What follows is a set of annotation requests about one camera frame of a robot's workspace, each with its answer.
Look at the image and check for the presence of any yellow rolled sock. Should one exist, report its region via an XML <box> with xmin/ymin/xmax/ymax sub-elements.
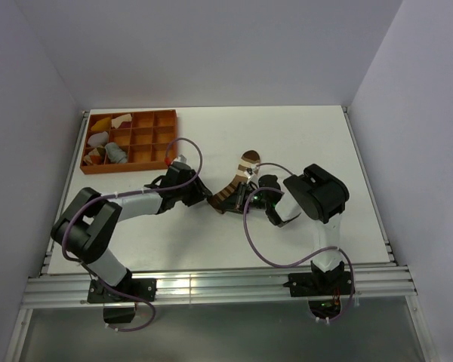
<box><xmin>91</xmin><ymin>117</ymin><xmax>112</xmax><ymax>132</ymax></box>

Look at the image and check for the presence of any orange wooden compartment tray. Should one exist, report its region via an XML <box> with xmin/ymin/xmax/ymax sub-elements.
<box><xmin>79</xmin><ymin>109</ymin><xmax>177</xmax><ymax>175</ymax></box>

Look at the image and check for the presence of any orange white rolled sock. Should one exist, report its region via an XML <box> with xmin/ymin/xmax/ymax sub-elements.
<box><xmin>82</xmin><ymin>147</ymin><xmax>106</xmax><ymax>166</ymax></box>

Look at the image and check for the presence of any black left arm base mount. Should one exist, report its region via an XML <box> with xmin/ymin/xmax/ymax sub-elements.
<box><xmin>87</xmin><ymin>273</ymin><xmax>158</xmax><ymax>325</ymax></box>

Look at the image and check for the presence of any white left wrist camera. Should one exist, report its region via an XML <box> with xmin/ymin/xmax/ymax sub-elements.
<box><xmin>174</xmin><ymin>155</ymin><xmax>186</xmax><ymax>163</ymax></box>

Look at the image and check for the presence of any grey sock with black stripes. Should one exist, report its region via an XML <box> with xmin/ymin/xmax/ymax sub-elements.
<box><xmin>105</xmin><ymin>142</ymin><xmax>128</xmax><ymax>164</ymax></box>

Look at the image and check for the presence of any brown striped sock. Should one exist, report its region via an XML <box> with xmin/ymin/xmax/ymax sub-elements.
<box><xmin>208</xmin><ymin>150</ymin><xmax>260</xmax><ymax>214</ymax></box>

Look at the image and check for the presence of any aluminium table edge rail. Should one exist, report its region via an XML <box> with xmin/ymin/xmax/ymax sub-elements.
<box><xmin>342</xmin><ymin>106</ymin><xmax>397</xmax><ymax>264</ymax></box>

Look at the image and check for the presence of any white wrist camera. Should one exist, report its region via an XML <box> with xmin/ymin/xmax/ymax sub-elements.
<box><xmin>174</xmin><ymin>155</ymin><xmax>186</xmax><ymax>163</ymax></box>
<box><xmin>245</xmin><ymin>163</ymin><xmax>260</xmax><ymax>179</ymax></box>

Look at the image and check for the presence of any aluminium front frame rail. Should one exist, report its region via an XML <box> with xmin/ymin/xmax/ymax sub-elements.
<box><xmin>20</xmin><ymin>265</ymin><xmax>417</xmax><ymax>309</ymax></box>

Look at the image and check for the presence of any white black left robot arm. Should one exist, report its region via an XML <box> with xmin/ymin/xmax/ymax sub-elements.
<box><xmin>51</xmin><ymin>161</ymin><xmax>212</xmax><ymax>301</ymax></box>

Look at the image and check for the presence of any white maroon rolled sock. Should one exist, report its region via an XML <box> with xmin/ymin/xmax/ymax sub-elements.
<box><xmin>111</xmin><ymin>113</ymin><xmax>132</xmax><ymax>129</ymax></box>

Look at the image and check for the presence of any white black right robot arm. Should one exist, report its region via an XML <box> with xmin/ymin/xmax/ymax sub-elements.
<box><xmin>208</xmin><ymin>163</ymin><xmax>352</xmax><ymax>294</ymax></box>

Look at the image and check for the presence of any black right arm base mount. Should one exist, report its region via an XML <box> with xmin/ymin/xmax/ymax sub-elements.
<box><xmin>282</xmin><ymin>262</ymin><xmax>354</xmax><ymax>320</ymax></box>

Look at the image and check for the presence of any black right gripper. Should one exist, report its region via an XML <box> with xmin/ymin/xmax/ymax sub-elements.
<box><xmin>217</xmin><ymin>181</ymin><xmax>270</xmax><ymax>213</ymax></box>

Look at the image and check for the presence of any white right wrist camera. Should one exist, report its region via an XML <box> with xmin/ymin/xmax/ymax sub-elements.
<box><xmin>245</xmin><ymin>163</ymin><xmax>260</xmax><ymax>179</ymax></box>

